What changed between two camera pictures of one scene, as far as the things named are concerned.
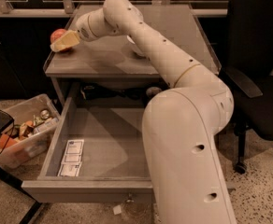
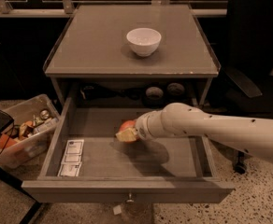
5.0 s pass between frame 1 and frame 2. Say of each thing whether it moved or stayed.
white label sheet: stayed
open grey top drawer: stayed
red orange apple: moved
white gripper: moved
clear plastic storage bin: stayed
